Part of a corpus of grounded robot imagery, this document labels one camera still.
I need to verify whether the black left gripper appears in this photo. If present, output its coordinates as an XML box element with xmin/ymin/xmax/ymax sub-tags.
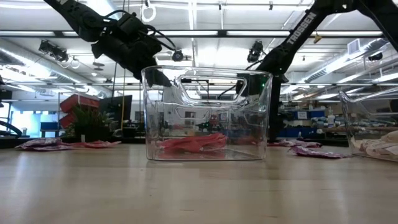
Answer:
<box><xmin>91</xmin><ymin>33</ymin><xmax>173</xmax><ymax>88</ymax></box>

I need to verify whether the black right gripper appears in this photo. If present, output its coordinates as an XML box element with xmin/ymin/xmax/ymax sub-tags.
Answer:
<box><xmin>236</xmin><ymin>73</ymin><xmax>283</xmax><ymax>142</ymax></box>

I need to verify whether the clear plastic bin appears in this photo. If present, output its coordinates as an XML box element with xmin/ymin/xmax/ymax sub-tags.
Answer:
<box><xmin>141</xmin><ymin>65</ymin><xmax>274</xmax><ymax>162</ymax></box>
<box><xmin>338</xmin><ymin>86</ymin><xmax>398</xmax><ymax>163</ymax></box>

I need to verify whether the red Skittles candy packet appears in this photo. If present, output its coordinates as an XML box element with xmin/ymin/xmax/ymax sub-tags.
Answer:
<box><xmin>157</xmin><ymin>138</ymin><xmax>212</xmax><ymax>154</ymax></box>
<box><xmin>62</xmin><ymin>139</ymin><xmax>122</xmax><ymax>149</ymax></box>
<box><xmin>186</xmin><ymin>133</ymin><xmax>228</xmax><ymax>150</ymax></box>

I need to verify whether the blue storage shelf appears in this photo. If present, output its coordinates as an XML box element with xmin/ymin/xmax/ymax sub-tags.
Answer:
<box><xmin>278</xmin><ymin>107</ymin><xmax>349</xmax><ymax>139</ymax></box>

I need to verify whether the black room monitor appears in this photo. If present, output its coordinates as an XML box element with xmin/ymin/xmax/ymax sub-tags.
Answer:
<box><xmin>98</xmin><ymin>95</ymin><xmax>133</xmax><ymax>125</ymax></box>

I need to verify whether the green potted plant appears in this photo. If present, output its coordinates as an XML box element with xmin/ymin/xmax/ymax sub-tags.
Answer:
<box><xmin>65</xmin><ymin>104</ymin><xmax>116</xmax><ymax>144</ymax></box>

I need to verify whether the black overhead crossbar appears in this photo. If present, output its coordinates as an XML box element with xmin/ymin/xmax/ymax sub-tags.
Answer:
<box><xmin>0</xmin><ymin>29</ymin><xmax>398</xmax><ymax>39</ymax></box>

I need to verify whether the black ceiling fixture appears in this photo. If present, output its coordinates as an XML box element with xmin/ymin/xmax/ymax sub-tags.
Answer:
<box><xmin>37</xmin><ymin>39</ymin><xmax>70</xmax><ymax>63</ymax></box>

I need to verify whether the white ceiling vent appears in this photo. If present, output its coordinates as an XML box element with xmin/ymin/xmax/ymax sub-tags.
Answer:
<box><xmin>346</xmin><ymin>39</ymin><xmax>361</xmax><ymax>56</ymax></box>

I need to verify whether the black overhead camera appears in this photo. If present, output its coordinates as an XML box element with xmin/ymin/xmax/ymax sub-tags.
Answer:
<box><xmin>171</xmin><ymin>49</ymin><xmax>185</xmax><ymax>62</ymax></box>

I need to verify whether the black left wrist camera cable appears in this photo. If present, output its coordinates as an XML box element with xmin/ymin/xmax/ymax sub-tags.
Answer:
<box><xmin>104</xmin><ymin>9</ymin><xmax>177</xmax><ymax>52</ymax></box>

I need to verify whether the white hanging ring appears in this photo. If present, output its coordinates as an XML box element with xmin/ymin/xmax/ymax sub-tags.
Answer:
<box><xmin>141</xmin><ymin>2</ymin><xmax>157</xmax><ymax>23</ymax></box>

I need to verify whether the black ceiling camera with cable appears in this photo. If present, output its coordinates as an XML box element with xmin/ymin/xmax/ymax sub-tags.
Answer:
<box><xmin>247</xmin><ymin>40</ymin><xmax>264</xmax><ymax>64</ymax></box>

